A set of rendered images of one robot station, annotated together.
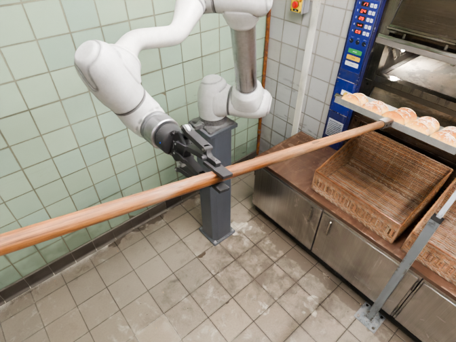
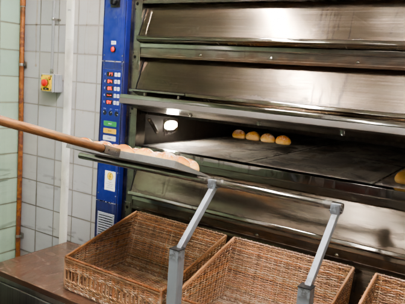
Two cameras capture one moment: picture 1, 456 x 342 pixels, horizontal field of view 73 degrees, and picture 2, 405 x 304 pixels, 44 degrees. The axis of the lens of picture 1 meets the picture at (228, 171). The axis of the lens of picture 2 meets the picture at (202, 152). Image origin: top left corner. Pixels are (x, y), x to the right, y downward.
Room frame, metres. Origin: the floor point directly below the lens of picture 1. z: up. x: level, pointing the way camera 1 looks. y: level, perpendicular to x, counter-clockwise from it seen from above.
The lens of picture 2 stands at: (-0.80, -0.42, 1.55)
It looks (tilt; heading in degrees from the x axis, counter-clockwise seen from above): 8 degrees down; 342
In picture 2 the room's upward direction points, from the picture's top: 4 degrees clockwise
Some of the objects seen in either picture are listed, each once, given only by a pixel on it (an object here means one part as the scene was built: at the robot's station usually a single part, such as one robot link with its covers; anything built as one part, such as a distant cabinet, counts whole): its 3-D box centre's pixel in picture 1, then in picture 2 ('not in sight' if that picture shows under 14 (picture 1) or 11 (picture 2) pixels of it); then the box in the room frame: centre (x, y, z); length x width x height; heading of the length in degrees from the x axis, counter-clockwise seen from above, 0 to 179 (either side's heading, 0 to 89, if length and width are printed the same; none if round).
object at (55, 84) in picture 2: (300, 3); (50, 82); (2.20, -0.46, 1.46); 0.10 x 0.07 x 0.10; 40
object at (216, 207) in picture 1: (215, 185); not in sight; (1.52, 0.09, 0.50); 0.21 x 0.21 x 1.00; 41
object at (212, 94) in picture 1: (214, 96); not in sight; (1.52, 0.08, 1.17); 0.18 x 0.16 x 0.22; 76
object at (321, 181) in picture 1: (376, 179); (146, 260); (1.35, -0.88, 0.72); 0.56 x 0.49 x 0.28; 39
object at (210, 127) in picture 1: (210, 119); not in sight; (1.51, 0.10, 1.03); 0.22 x 0.18 x 0.06; 131
